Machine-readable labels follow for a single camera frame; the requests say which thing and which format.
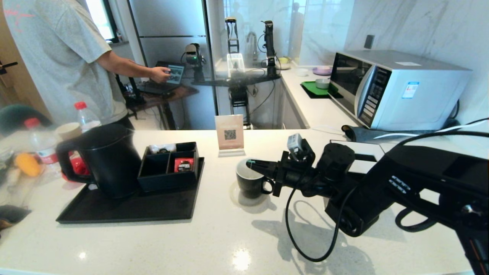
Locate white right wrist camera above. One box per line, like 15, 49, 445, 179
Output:
287, 133, 304, 154

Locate person's right hand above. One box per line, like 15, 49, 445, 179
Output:
150, 66, 172, 83

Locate black compartment organizer box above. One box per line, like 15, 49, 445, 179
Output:
138, 142, 200, 192

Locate tall black frame stand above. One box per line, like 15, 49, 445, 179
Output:
225, 16, 240, 54

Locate green chair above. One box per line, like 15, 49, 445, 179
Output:
0, 104, 52, 135

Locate white saucer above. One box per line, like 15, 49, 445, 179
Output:
229, 181, 268, 207

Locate orange toy fruit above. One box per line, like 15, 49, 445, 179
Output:
15, 153, 42, 177

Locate black tissue box white lid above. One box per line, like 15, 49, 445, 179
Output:
321, 140, 386, 214

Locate red toy apple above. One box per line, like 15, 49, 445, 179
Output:
68, 151, 91, 181

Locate black electric kettle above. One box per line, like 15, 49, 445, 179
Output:
56, 123, 142, 201

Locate white sugar sachets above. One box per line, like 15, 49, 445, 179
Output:
149, 144, 176, 154

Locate person's right forearm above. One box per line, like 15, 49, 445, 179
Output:
97, 50, 157, 79

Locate grey refrigerator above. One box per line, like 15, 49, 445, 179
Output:
127, 0, 216, 130

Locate QR code sign stand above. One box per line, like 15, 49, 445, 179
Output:
215, 114, 246, 158

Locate person in grey t-shirt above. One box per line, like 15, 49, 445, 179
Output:
2, 0, 128, 128

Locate chrome kitchen faucet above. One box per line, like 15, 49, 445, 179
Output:
246, 32, 259, 61

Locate water bottle red cap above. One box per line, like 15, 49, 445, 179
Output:
74, 101, 101, 131
23, 118, 62, 165

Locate white power cable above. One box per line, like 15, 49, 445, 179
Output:
374, 121, 489, 139

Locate wooden desk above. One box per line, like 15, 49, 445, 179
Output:
128, 85, 199, 130

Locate black mug white inside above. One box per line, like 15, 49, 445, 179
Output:
235, 159, 275, 199

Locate white dish rack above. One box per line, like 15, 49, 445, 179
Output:
227, 53, 245, 77

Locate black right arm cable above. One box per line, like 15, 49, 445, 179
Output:
285, 131, 489, 263

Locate silver microwave oven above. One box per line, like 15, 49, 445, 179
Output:
328, 50, 472, 131

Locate black laptop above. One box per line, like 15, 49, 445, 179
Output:
138, 61, 186, 95

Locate brown paper cup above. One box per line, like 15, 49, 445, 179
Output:
55, 122, 83, 140

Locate red coffee sachet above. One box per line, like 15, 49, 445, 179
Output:
175, 158, 194, 173

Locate window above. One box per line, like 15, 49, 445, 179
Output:
85, 0, 119, 43

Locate black serving tray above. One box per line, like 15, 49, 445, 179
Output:
56, 157, 205, 224

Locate black power cable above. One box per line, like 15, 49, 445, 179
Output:
439, 100, 489, 133

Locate green tray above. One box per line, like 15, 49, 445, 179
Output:
300, 80, 343, 99

